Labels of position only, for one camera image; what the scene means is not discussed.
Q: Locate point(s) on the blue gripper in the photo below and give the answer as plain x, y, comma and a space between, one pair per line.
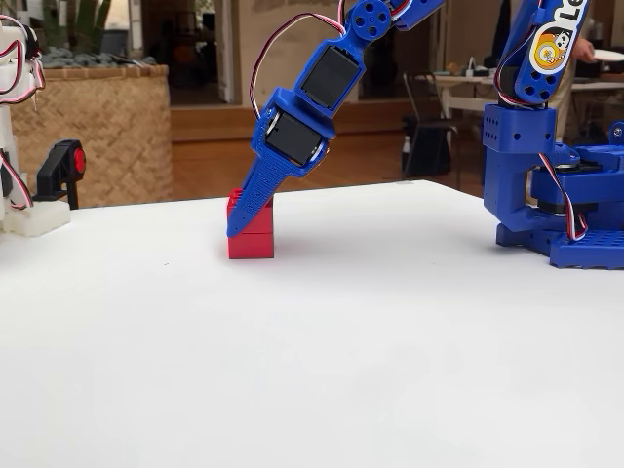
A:
293, 141

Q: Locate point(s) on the small red cube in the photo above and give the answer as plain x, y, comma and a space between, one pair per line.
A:
253, 244

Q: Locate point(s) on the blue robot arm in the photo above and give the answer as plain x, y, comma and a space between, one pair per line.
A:
517, 146

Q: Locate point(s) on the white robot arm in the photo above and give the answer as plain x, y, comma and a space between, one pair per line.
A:
17, 146

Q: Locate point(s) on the person's hand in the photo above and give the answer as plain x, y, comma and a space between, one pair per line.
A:
584, 51

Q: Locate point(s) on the woven wicker basket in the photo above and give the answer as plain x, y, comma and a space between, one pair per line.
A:
112, 136

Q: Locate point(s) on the black background chair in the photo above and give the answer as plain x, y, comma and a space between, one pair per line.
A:
431, 141

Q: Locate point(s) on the black clamp red knob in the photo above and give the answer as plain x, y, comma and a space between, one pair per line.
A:
61, 168

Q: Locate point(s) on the green cactus plant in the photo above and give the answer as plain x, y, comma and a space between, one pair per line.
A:
90, 29

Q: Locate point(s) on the white background table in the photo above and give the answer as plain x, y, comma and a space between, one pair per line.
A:
468, 90

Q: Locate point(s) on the person in beige clothes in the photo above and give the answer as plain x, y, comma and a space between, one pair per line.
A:
568, 97

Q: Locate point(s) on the white plate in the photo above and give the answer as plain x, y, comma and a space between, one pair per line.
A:
609, 54

